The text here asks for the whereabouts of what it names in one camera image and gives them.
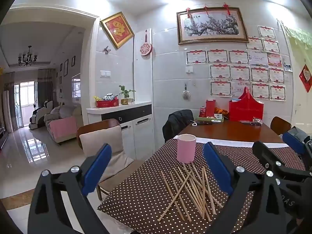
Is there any large red gift bag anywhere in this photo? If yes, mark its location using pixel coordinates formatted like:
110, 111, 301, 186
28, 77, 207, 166
229, 86, 264, 122

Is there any framed plum blossom painting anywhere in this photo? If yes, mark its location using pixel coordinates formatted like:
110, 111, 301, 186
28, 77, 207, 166
176, 7, 249, 45

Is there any group of wall certificates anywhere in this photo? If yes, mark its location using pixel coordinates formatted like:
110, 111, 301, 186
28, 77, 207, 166
186, 25, 286, 101

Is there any small hanging wall ornament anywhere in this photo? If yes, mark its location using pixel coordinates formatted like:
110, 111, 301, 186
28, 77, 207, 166
182, 83, 191, 100

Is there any gold framed red picture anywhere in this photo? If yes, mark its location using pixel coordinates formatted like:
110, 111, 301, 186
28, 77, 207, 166
100, 11, 135, 49

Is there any pink blanket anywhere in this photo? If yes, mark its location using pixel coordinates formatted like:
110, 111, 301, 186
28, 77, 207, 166
47, 116, 78, 143

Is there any interior window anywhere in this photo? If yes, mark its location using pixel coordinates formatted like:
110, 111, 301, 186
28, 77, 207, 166
72, 77, 81, 98

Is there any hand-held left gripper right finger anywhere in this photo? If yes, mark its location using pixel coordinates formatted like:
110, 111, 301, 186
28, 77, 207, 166
203, 142, 296, 234

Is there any black chandelier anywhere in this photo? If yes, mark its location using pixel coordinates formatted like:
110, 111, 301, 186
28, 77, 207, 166
18, 45, 38, 67

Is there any bunch of wooden chopsticks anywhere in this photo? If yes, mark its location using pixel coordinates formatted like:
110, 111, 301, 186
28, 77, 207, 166
158, 163, 223, 222

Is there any massage chair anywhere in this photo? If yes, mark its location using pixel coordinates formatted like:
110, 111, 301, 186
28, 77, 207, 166
29, 100, 53, 129

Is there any small potted green plant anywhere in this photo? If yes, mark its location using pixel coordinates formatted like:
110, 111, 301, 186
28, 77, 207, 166
119, 85, 136, 105

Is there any white floor air conditioner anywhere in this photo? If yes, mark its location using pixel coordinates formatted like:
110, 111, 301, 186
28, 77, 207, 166
2, 90, 10, 133

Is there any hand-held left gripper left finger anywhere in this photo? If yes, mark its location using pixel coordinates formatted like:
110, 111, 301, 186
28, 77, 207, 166
27, 143, 112, 234

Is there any black jacket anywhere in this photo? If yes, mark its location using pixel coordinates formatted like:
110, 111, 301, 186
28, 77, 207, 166
162, 110, 194, 143

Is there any beige sofa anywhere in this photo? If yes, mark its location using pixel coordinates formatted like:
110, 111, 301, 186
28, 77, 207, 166
44, 104, 82, 145

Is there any brown wooden chair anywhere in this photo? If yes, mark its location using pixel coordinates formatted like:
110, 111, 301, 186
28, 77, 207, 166
270, 116, 292, 136
76, 119, 147, 200

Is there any red tin box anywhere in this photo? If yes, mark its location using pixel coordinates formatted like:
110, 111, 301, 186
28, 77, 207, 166
96, 99, 119, 108

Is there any white door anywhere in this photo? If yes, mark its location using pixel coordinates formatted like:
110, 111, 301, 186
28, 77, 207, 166
290, 36, 312, 132

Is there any glass balcony door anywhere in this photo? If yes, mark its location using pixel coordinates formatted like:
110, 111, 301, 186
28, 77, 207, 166
14, 81, 38, 127

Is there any grey patterned curtain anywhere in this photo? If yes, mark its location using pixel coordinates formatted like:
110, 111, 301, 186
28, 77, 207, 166
36, 69, 56, 108
4, 72, 19, 133

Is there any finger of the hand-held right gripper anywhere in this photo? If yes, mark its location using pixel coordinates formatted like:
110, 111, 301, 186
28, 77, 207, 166
282, 126, 312, 170
252, 141, 312, 186

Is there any white sideboard cabinet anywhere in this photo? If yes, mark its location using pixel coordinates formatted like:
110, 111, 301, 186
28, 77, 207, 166
86, 101, 155, 156

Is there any pink cup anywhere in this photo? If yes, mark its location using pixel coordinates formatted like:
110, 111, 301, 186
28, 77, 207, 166
177, 134, 197, 164

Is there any pale green fringed valance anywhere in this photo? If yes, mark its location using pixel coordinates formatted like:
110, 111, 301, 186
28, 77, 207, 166
284, 26, 312, 47

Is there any green tray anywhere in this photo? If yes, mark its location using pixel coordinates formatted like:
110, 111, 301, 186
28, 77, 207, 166
196, 116, 224, 123

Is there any brown polka dot tablecloth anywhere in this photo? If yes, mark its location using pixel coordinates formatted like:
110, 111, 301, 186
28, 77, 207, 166
97, 138, 308, 234

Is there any red diamond door decoration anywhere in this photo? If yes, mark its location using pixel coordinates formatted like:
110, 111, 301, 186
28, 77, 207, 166
299, 64, 312, 86

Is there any red round hanging ornament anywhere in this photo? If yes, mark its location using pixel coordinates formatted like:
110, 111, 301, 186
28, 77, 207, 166
140, 29, 153, 57

